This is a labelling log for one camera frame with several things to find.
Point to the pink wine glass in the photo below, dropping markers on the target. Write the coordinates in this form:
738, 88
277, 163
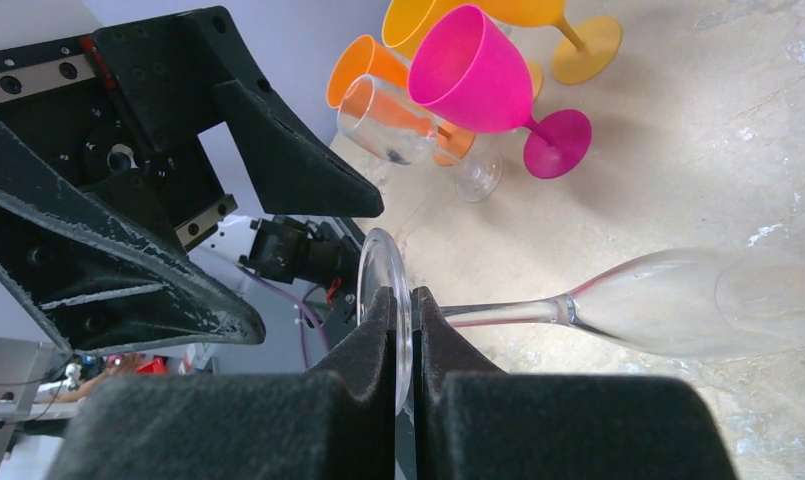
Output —
469, 73

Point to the clear wine glass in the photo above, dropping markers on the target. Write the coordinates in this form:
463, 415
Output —
680, 303
380, 117

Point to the yellow wine glass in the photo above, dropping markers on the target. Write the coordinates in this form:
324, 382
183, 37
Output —
588, 48
415, 26

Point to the person in background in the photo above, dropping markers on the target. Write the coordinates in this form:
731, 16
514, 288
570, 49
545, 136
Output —
122, 364

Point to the yellow wine glass front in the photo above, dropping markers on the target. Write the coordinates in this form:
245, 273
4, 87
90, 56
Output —
415, 26

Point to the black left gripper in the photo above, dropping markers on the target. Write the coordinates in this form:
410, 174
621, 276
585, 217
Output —
91, 279

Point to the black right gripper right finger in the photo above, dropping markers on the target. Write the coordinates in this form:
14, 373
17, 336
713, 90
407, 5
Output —
473, 420

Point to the orange wine glass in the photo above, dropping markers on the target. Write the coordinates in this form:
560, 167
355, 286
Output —
366, 56

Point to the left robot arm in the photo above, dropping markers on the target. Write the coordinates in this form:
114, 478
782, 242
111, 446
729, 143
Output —
276, 246

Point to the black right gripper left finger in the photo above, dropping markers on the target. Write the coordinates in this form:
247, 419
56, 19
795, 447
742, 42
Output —
334, 421

